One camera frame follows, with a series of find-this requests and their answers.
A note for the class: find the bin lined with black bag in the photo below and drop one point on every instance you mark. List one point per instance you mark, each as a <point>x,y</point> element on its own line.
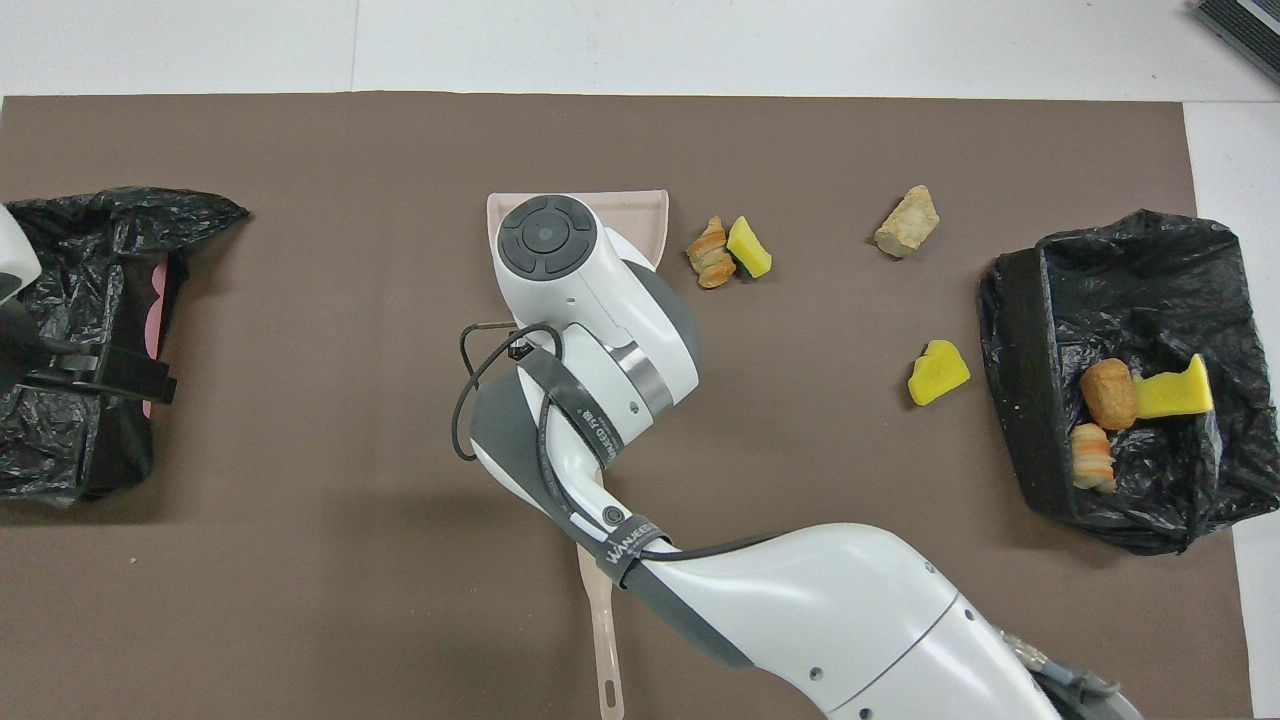
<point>1140,300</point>

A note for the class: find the brown round bun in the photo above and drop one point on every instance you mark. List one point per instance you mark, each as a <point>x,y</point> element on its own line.
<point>1108,393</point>

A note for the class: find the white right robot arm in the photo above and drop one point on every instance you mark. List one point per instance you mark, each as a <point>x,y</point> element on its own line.
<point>600,300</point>

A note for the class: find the brown table mat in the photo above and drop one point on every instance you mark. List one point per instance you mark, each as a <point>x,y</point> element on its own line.
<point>300,600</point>

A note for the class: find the pink bin with black bag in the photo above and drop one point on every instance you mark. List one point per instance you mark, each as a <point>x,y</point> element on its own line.
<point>70,260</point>

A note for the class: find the striped orange croissant piece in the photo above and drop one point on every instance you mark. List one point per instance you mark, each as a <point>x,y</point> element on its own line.
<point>710,253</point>

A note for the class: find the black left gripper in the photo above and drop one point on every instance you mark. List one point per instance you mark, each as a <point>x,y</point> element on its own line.
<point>40,365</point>

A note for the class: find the small golden croissant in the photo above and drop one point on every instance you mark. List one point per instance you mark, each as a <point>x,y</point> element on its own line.
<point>1092,457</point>

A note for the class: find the notched yellow sponge piece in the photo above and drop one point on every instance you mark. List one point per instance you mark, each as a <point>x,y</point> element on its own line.
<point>1175,392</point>

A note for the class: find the black ribbed panel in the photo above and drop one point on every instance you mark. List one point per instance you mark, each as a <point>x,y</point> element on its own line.
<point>1245,28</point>

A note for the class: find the tan bread chunk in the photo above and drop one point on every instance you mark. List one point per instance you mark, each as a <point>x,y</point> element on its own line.
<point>907,222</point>

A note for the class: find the beige hand brush black bristles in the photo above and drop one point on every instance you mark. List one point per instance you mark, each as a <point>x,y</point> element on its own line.
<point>603,640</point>

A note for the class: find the beige plastic dustpan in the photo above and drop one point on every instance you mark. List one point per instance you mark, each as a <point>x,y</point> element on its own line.
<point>640,215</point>

